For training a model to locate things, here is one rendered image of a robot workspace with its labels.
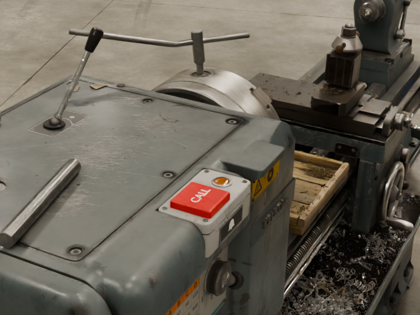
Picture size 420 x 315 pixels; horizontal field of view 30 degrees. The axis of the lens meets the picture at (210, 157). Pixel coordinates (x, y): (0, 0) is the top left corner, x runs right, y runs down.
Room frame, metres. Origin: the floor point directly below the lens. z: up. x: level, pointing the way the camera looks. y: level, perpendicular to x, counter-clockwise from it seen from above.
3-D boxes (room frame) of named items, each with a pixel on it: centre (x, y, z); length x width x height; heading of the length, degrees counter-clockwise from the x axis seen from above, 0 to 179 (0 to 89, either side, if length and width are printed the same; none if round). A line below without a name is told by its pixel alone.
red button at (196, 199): (0.89, 0.01, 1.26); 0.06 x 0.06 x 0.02; 63
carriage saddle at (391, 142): (2.00, -0.30, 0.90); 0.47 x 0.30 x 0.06; 63
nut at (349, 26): (1.92, -0.34, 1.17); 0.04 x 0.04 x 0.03
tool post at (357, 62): (1.91, -0.34, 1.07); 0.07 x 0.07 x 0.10; 63
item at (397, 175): (1.88, -0.49, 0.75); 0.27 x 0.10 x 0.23; 153
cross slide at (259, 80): (1.95, -0.29, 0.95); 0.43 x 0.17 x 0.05; 63
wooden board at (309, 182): (1.63, -0.11, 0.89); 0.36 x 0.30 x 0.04; 63
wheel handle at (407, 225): (1.76, -0.50, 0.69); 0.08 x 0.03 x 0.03; 63
